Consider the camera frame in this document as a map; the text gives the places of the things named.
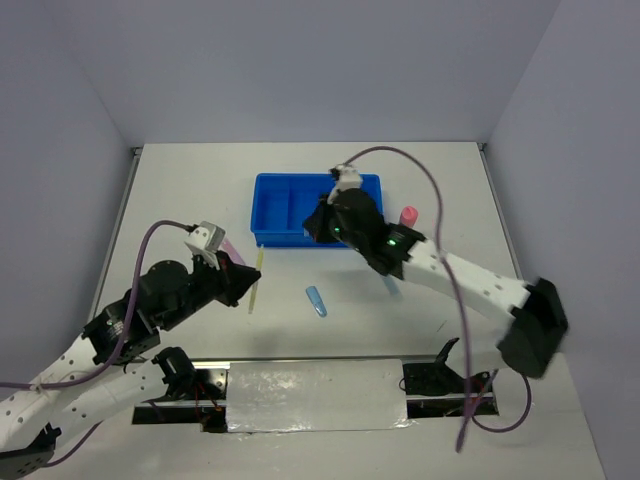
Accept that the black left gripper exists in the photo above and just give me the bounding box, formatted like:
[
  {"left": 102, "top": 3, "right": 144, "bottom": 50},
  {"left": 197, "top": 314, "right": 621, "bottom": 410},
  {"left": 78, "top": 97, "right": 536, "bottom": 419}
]
[{"left": 162, "top": 247, "right": 262, "bottom": 330}]

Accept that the yellow pen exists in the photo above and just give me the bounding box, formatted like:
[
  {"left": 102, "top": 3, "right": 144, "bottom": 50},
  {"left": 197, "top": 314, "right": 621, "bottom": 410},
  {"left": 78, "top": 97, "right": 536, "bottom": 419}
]
[{"left": 246, "top": 244, "right": 265, "bottom": 315}]

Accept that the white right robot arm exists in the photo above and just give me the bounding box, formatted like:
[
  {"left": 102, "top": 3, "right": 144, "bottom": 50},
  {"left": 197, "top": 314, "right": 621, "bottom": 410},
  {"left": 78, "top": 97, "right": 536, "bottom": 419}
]
[{"left": 303, "top": 189, "right": 569, "bottom": 379}]

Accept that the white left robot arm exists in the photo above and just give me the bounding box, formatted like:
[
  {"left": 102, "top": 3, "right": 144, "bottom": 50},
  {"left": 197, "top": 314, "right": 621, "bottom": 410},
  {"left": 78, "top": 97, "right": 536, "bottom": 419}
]
[{"left": 1, "top": 251, "right": 261, "bottom": 479}]

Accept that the purple highlighter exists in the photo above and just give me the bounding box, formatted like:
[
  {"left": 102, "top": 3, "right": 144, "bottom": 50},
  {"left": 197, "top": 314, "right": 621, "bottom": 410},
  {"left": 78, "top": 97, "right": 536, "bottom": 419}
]
[{"left": 221, "top": 238, "right": 246, "bottom": 266}]

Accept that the blue compartment tray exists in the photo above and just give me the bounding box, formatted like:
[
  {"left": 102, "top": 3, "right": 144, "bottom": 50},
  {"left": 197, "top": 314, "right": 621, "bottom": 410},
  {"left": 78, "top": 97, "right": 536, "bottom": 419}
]
[{"left": 248, "top": 172, "right": 385, "bottom": 250}]

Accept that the blue highlighter near centre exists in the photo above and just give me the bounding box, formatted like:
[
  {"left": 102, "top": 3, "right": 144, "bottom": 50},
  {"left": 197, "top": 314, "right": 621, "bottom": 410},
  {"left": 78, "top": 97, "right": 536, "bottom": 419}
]
[{"left": 305, "top": 286, "right": 328, "bottom": 318}]

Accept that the pink capped glue stick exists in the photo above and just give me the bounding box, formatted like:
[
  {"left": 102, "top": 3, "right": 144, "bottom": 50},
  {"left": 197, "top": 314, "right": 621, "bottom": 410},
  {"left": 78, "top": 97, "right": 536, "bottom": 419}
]
[{"left": 399, "top": 206, "right": 419, "bottom": 228}]

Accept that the light blue highlighter right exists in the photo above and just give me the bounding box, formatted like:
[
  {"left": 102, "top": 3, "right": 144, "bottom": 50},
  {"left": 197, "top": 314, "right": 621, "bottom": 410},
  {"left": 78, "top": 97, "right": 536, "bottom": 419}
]
[{"left": 383, "top": 276, "right": 402, "bottom": 300}]

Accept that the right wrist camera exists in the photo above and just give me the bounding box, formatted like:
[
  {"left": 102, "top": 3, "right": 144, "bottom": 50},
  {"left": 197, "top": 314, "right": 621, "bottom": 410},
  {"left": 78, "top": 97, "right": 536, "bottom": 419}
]
[{"left": 329, "top": 164, "right": 363, "bottom": 194}]

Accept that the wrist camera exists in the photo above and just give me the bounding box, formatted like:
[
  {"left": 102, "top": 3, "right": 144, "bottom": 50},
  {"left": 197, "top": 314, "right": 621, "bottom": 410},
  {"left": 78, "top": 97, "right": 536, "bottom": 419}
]
[
  {"left": 184, "top": 221, "right": 226, "bottom": 269},
  {"left": 329, "top": 164, "right": 363, "bottom": 194}
]

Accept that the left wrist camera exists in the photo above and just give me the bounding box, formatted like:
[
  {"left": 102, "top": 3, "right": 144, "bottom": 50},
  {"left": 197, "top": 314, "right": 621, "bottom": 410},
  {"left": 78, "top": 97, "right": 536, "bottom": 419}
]
[{"left": 184, "top": 221, "right": 226, "bottom": 269}]

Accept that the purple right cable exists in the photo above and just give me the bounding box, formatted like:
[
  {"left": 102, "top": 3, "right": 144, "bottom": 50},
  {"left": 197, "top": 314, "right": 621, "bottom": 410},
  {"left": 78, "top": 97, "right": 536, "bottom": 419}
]
[{"left": 344, "top": 145, "right": 532, "bottom": 454}]

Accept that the purple cable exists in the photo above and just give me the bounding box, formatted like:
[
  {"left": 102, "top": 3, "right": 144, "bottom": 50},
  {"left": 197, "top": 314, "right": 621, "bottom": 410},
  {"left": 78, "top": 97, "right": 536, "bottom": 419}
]
[
  {"left": 0, "top": 219, "right": 196, "bottom": 469},
  {"left": 344, "top": 145, "right": 532, "bottom": 454}
]

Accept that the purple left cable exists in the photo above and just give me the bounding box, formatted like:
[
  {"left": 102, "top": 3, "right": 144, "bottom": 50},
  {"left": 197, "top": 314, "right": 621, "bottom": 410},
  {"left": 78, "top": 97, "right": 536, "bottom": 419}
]
[{"left": 0, "top": 219, "right": 196, "bottom": 469}]

